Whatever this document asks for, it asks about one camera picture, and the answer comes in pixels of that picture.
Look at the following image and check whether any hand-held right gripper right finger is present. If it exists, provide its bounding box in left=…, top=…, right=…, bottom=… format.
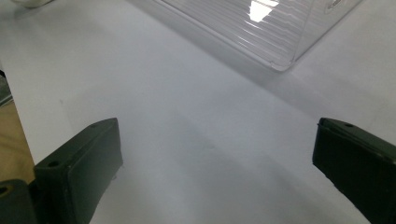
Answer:
left=312, top=117, right=396, bottom=224

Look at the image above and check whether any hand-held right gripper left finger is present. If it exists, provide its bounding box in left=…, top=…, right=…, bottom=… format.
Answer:
left=33, top=117, right=123, bottom=224

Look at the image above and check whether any clear plastic container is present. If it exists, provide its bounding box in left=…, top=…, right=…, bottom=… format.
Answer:
left=130, top=0, right=364, bottom=73

